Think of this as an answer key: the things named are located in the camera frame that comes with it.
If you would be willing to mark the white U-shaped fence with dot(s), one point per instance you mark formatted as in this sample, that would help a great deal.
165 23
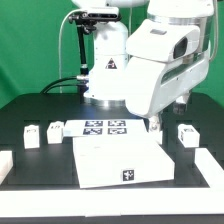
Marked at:
117 202

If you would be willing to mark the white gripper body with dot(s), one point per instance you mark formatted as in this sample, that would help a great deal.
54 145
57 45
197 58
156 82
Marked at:
164 65

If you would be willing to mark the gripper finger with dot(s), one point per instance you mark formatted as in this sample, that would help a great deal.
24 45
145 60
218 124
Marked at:
155 124
180 104

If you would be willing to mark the white square tabletop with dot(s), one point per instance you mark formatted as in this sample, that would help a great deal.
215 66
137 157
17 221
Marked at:
110 161

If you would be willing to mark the black camera on stand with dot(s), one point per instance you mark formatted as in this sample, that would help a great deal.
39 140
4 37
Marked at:
86 20

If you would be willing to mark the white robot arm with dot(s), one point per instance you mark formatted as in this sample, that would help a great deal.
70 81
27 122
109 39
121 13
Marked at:
107 77

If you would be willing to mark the white sheet with markers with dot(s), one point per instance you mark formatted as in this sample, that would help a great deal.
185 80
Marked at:
78 128

